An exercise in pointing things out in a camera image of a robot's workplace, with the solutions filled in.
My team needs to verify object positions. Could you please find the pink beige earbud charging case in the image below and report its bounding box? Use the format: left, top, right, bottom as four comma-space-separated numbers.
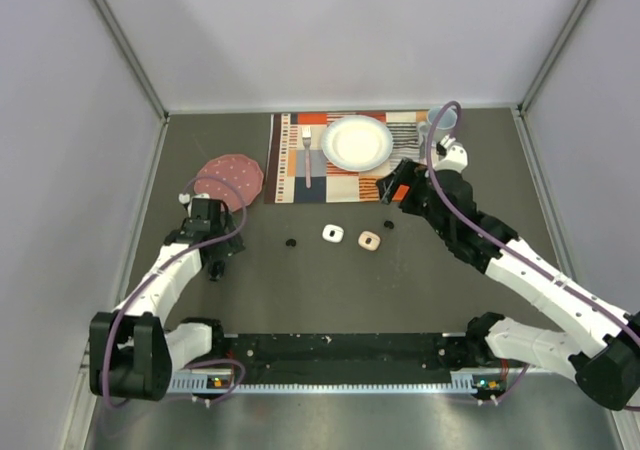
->
358, 230, 381, 252

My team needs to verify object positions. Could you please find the white earbud charging case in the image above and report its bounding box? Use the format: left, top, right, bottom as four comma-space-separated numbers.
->
321, 224, 344, 243

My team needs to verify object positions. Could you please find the black earbud case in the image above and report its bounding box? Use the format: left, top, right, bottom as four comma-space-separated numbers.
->
207, 261, 225, 282

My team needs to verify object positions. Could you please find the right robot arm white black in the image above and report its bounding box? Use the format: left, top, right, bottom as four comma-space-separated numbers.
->
376, 159, 639, 411

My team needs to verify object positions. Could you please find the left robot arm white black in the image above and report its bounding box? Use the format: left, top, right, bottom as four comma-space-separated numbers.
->
89, 194, 244, 401

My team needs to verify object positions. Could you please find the light blue mug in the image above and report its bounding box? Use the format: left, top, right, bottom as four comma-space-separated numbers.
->
416, 107, 458, 145

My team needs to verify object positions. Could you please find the white plate blue rim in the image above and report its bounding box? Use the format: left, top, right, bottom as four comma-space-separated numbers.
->
320, 115, 393, 173

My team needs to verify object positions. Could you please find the pink dotted plate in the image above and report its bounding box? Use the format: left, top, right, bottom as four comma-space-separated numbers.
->
194, 154, 264, 212

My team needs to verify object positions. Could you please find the colourful patchwork placemat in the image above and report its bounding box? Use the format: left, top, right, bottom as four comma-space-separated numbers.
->
264, 110, 427, 204

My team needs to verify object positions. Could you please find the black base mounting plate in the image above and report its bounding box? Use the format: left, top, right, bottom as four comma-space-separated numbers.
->
221, 333, 477, 385

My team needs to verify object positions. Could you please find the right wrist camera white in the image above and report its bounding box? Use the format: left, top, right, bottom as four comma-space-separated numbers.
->
434, 136, 468, 173

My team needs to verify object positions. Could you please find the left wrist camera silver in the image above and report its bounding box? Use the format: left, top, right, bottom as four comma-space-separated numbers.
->
178, 193, 210, 208

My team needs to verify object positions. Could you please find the fork with pink handle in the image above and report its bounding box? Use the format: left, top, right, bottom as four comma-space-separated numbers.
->
302, 125, 312, 189

